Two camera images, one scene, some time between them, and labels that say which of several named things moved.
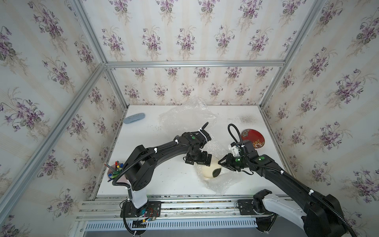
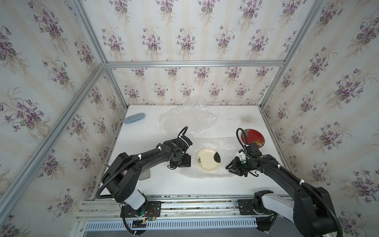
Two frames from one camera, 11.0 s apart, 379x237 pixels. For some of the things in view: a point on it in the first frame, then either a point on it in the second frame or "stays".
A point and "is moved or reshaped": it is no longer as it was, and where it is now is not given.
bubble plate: (189, 117) stays
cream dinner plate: (214, 170) is moved or reshaped
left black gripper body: (201, 158) -> (185, 161)
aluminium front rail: (174, 207) stays
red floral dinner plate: (255, 137) stays
